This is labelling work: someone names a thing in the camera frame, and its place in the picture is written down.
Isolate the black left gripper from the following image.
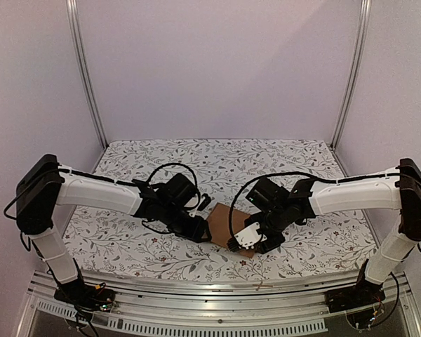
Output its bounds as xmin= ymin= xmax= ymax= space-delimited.
xmin=160 ymin=202 xmax=212 ymax=243

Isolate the brown cardboard box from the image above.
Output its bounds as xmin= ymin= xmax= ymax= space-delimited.
xmin=206 ymin=203 xmax=250 ymax=248

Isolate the floral patterned table mat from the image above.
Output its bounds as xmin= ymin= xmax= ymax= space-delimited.
xmin=63 ymin=140 xmax=376 ymax=282

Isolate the right robot arm white sleeve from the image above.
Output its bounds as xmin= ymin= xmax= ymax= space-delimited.
xmin=245 ymin=157 xmax=421 ymax=287

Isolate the robot arm white sleeve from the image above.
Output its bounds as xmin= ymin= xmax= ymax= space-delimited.
xmin=3 ymin=153 xmax=197 ymax=285
xmin=245 ymin=157 xmax=421 ymax=287

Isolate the left robot arm white sleeve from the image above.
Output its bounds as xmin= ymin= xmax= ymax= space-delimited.
xmin=3 ymin=153 xmax=197 ymax=285

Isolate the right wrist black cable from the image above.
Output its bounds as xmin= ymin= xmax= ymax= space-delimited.
xmin=227 ymin=171 xmax=401 ymax=243

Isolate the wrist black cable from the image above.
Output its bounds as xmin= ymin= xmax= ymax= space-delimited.
xmin=227 ymin=171 xmax=401 ymax=243
xmin=147 ymin=161 xmax=201 ymax=211

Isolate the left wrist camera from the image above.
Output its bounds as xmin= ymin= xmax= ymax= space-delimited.
xmin=196 ymin=193 xmax=212 ymax=211

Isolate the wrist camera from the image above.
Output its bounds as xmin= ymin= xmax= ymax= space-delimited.
xmin=196 ymin=193 xmax=212 ymax=211
xmin=227 ymin=222 xmax=267 ymax=251

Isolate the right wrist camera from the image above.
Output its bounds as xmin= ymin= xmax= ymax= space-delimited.
xmin=227 ymin=222 xmax=267 ymax=251

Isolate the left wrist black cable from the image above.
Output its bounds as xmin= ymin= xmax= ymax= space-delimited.
xmin=147 ymin=161 xmax=201 ymax=211

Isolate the aluminium front rail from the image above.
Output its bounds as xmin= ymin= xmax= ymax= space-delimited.
xmin=15 ymin=272 xmax=421 ymax=336

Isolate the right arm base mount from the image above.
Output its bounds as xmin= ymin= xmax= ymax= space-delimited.
xmin=324 ymin=282 xmax=385 ymax=313

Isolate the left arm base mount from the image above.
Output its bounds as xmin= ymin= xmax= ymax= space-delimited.
xmin=54 ymin=279 xmax=116 ymax=311

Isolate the right aluminium frame post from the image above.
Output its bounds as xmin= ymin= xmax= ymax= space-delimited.
xmin=330 ymin=0 xmax=372 ymax=152

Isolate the aluminium frame post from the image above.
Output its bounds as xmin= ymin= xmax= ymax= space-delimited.
xmin=330 ymin=0 xmax=372 ymax=152
xmin=65 ymin=0 xmax=109 ymax=150

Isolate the left aluminium frame post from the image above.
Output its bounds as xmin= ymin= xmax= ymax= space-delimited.
xmin=65 ymin=0 xmax=109 ymax=150

